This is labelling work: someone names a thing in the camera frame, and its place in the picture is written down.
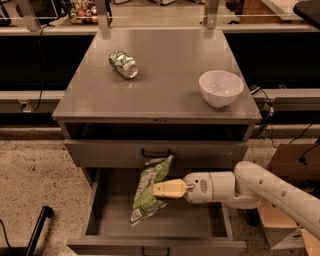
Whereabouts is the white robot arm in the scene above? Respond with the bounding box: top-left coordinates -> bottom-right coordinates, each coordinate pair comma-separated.
152,161 -> 320,239

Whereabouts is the basket of colourful items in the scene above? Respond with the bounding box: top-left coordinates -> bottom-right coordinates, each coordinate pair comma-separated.
69,0 -> 98,24

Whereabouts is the white ceramic bowl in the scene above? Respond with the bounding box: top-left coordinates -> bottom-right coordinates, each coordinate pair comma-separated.
199,70 -> 244,107

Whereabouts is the closed grey upper drawer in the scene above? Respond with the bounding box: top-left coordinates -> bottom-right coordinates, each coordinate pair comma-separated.
65,140 -> 248,169

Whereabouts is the black cable left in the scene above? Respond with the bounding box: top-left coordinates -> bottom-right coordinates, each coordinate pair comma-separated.
30,23 -> 51,113

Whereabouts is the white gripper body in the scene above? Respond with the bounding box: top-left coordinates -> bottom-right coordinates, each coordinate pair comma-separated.
183,172 -> 214,204

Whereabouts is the black cables right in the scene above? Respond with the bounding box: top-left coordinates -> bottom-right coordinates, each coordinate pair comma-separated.
249,84 -> 275,139

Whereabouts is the open grey middle drawer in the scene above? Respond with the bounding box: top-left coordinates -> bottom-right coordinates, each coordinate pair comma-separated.
67,169 -> 246,256

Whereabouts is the black metal leg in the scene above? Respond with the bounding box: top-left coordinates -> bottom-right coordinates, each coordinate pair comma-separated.
25,206 -> 53,256

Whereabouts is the brown cardboard box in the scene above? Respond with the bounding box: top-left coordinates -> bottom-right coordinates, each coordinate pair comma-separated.
258,144 -> 320,256

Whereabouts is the crushed green soda can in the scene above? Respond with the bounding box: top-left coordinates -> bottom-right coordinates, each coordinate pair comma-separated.
108,50 -> 139,79

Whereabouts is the grey metal drawer cabinet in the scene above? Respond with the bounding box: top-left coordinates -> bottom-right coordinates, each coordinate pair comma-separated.
51,27 -> 263,188

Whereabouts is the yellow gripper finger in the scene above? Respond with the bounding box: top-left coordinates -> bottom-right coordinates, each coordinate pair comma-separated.
152,179 -> 194,199

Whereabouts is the black drawer handle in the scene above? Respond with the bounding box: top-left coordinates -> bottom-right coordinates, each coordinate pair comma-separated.
141,148 -> 171,158

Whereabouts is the green jalapeno chip bag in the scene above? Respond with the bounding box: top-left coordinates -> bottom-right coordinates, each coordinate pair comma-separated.
130,155 -> 174,227

